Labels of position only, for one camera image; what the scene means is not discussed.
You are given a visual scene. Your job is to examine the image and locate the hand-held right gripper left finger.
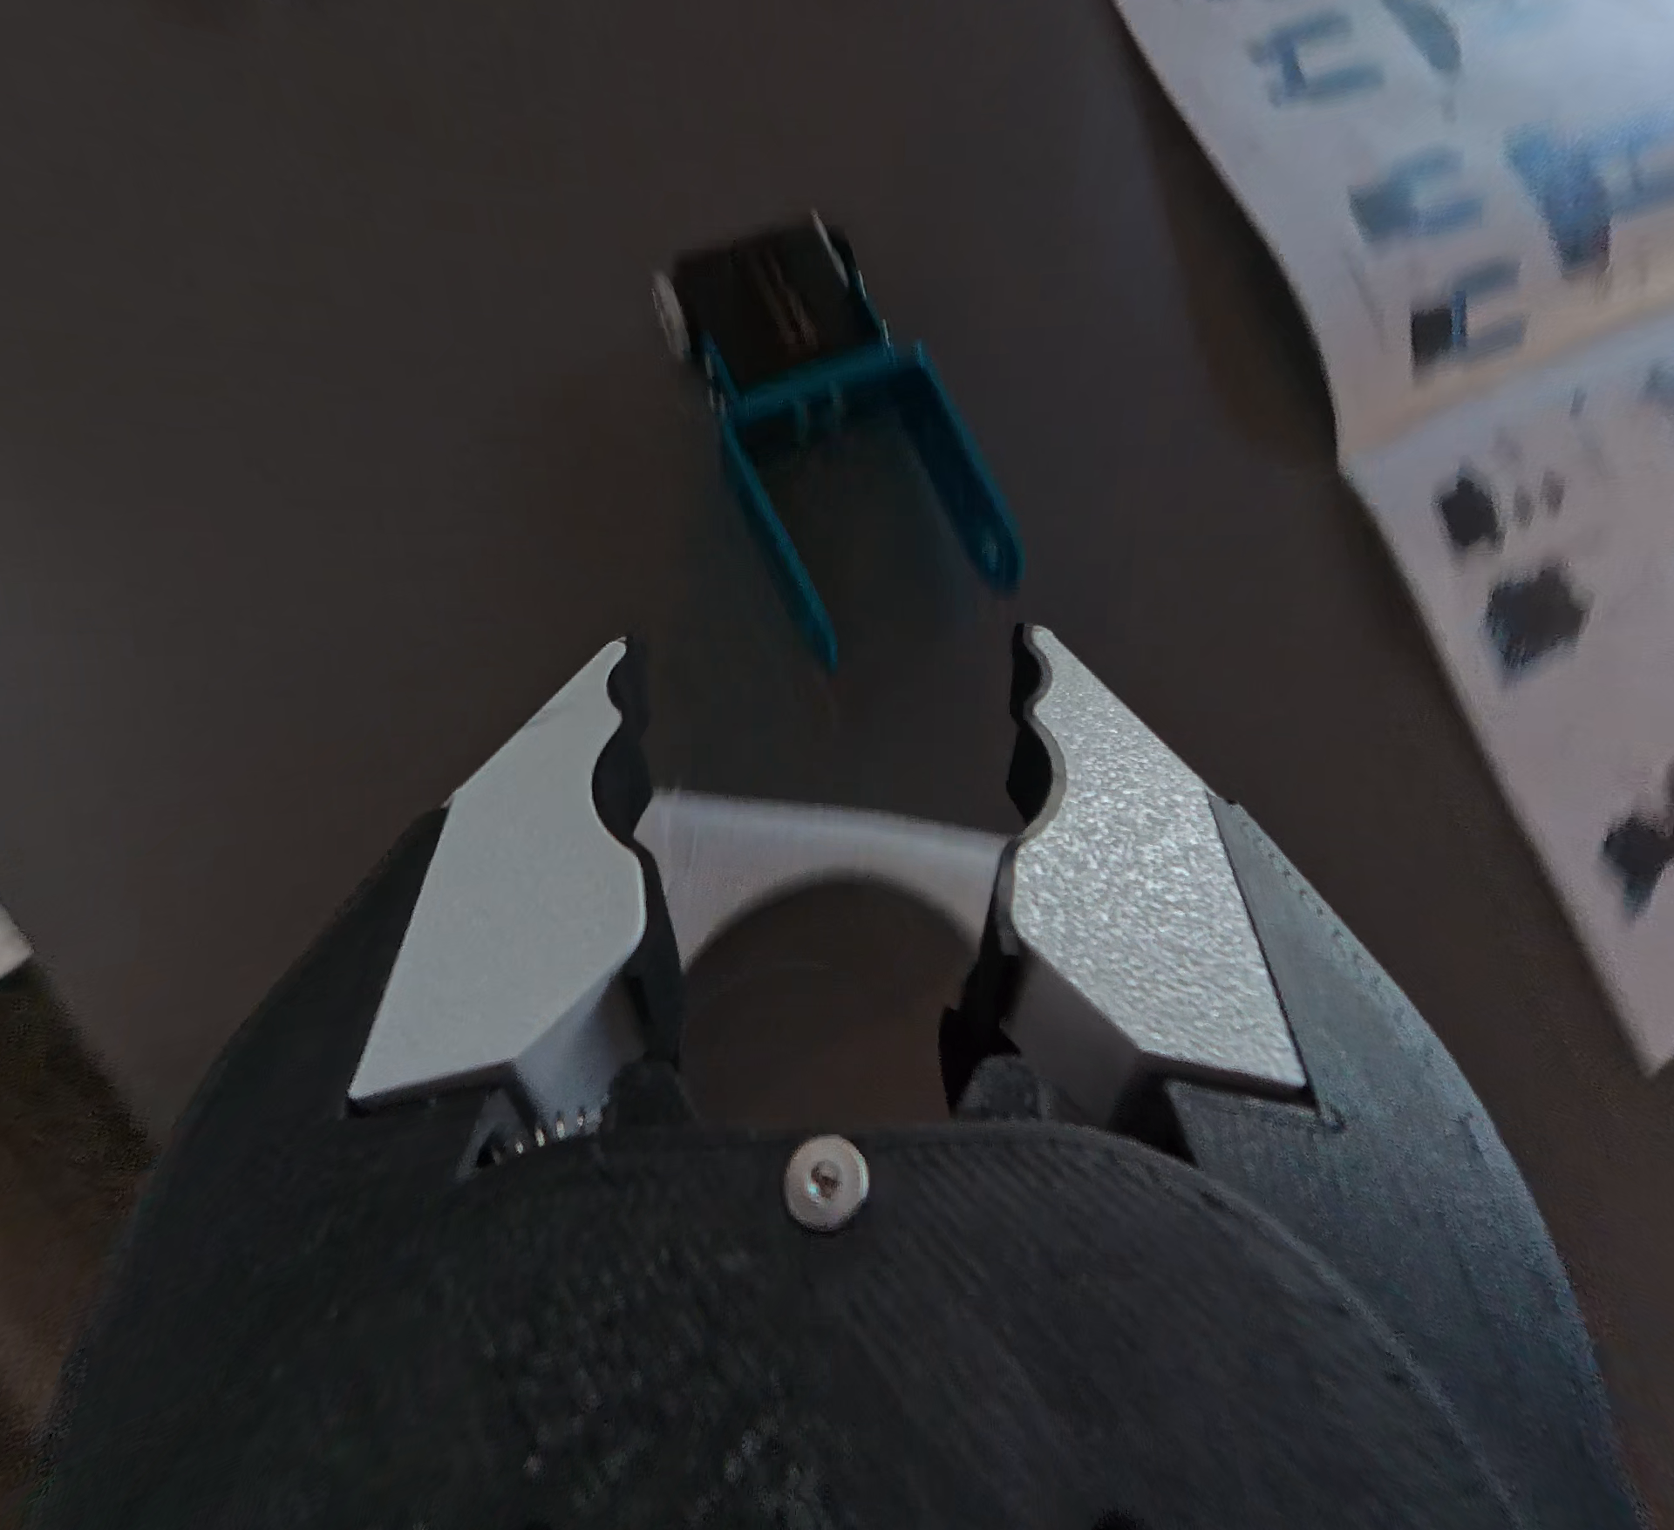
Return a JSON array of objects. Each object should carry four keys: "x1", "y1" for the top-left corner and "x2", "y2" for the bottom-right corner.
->
[{"x1": 344, "y1": 636, "x2": 689, "y2": 1121}]

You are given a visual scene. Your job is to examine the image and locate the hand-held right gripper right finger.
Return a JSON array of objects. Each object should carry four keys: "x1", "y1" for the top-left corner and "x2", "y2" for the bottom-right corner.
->
[{"x1": 938, "y1": 622, "x2": 1312, "y2": 1113}]

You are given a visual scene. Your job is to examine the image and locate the blue servo bracket assembly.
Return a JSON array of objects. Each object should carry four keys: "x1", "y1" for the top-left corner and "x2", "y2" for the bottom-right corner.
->
[{"x1": 650, "y1": 210, "x2": 1026, "y2": 676}]

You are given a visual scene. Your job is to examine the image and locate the dark grey desk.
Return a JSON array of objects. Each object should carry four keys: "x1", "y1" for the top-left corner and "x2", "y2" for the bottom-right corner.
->
[{"x1": 0, "y1": 0, "x2": 1674, "y2": 1402}]

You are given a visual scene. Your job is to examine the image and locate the white printed instruction sheet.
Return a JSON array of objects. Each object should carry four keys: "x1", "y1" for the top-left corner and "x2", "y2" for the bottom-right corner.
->
[{"x1": 1067, "y1": 0, "x2": 1674, "y2": 1079}]

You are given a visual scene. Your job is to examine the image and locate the white foam frame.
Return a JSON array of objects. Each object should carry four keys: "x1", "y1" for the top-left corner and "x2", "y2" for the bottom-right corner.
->
[{"x1": 635, "y1": 788, "x2": 1015, "y2": 971}]

